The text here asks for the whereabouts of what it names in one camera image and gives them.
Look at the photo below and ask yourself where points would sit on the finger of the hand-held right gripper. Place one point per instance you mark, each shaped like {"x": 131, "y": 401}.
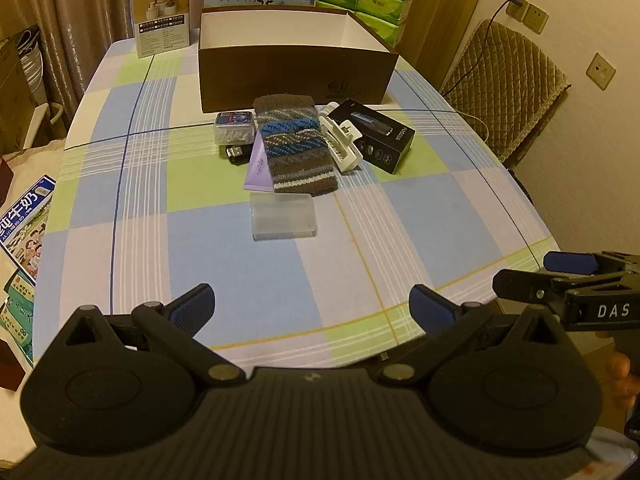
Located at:
{"x": 570, "y": 261}
{"x": 520, "y": 285}

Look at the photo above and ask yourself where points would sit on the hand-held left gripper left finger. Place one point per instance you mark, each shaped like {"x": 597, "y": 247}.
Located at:
{"x": 192, "y": 305}

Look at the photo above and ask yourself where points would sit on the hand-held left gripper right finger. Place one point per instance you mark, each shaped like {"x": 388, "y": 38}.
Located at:
{"x": 430, "y": 306}

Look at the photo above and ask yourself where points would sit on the clear plastic case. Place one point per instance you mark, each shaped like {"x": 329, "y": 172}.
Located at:
{"x": 282, "y": 215}

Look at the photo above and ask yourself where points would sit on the purple tube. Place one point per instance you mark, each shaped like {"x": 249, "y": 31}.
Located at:
{"x": 257, "y": 172}

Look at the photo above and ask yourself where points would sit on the black product box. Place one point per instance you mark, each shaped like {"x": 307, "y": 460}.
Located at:
{"x": 385, "y": 145}

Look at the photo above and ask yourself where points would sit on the white plastic clip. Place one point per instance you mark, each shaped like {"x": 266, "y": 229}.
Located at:
{"x": 345, "y": 152}

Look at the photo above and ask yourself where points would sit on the cotton swab box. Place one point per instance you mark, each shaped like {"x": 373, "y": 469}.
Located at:
{"x": 235, "y": 127}

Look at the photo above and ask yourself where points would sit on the brown cardboard box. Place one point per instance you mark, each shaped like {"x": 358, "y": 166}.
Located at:
{"x": 280, "y": 80}

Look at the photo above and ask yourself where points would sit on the person's right hand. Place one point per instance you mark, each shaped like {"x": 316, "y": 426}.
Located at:
{"x": 620, "y": 380}

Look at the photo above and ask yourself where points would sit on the green printed box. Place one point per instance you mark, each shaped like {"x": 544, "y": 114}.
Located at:
{"x": 17, "y": 310}

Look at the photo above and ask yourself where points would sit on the chair with quilted cover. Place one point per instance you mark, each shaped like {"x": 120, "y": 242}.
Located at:
{"x": 505, "y": 90}

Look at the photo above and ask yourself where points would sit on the flat blue milk carton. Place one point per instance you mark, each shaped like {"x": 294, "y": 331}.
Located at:
{"x": 25, "y": 220}

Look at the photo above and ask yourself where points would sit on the dark brown box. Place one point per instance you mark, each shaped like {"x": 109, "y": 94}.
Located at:
{"x": 10, "y": 365}

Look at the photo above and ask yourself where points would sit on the dark brown tray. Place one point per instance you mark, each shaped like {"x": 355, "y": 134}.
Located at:
{"x": 5, "y": 180}

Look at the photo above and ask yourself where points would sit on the plain cardboard box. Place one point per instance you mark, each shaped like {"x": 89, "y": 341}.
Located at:
{"x": 12, "y": 90}

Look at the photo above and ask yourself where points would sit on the stacked metal pots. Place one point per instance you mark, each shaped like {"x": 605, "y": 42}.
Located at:
{"x": 32, "y": 70}

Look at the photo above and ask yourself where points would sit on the white product box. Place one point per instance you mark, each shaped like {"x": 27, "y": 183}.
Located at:
{"x": 160, "y": 15}

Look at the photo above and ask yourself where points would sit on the brown curtain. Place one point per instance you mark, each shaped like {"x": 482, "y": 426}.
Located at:
{"x": 75, "y": 5}

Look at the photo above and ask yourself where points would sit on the white wall socket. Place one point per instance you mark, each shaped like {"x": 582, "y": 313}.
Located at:
{"x": 516, "y": 10}
{"x": 601, "y": 71}
{"x": 536, "y": 19}

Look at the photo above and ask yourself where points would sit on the white rail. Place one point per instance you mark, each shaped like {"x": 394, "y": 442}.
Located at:
{"x": 50, "y": 120}

